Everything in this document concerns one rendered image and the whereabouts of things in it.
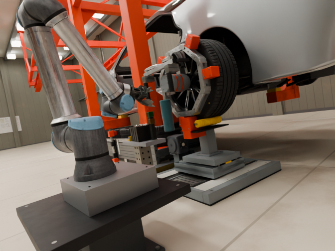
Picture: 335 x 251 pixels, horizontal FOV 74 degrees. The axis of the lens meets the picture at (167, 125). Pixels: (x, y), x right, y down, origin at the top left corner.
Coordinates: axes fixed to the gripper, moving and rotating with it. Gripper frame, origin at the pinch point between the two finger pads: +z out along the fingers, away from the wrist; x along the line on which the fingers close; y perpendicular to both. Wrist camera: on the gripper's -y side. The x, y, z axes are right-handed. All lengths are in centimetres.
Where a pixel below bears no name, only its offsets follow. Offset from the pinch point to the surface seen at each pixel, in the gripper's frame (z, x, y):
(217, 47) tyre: 38, 32, 34
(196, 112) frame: 34.6, -7.0, 5.0
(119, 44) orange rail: 212, 504, -448
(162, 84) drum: 13.5, 17.3, -3.6
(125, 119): 95, 96, -225
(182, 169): 50, -39, -40
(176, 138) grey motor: 49, -11, -40
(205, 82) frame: 31.4, 7.6, 22.1
